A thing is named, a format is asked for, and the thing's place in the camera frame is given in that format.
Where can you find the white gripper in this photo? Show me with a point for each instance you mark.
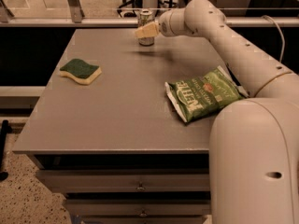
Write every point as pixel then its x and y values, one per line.
pixel 163 24

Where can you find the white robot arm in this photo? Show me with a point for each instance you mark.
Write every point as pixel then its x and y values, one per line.
pixel 254 143

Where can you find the green yellow sponge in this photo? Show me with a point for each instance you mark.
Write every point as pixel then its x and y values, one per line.
pixel 81 72

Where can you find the black office chair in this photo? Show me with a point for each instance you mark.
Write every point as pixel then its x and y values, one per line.
pixel 129 14

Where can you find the green Kettle chips bag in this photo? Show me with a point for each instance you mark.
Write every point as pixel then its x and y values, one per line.
pixel 199 97

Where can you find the grey drawer cabinet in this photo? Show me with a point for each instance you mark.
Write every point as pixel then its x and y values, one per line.
pixel 123 120

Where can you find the top grey drawer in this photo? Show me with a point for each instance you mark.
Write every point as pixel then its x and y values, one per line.
pixel 88 181

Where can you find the grey drawer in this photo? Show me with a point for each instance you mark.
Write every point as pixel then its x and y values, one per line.
pixel 137 208
pixel 88 181

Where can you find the black stand at left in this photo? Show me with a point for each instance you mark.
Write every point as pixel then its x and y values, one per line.
pixel 4 130

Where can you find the metal railing frame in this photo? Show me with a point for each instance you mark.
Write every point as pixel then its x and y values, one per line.
pixel 94 13

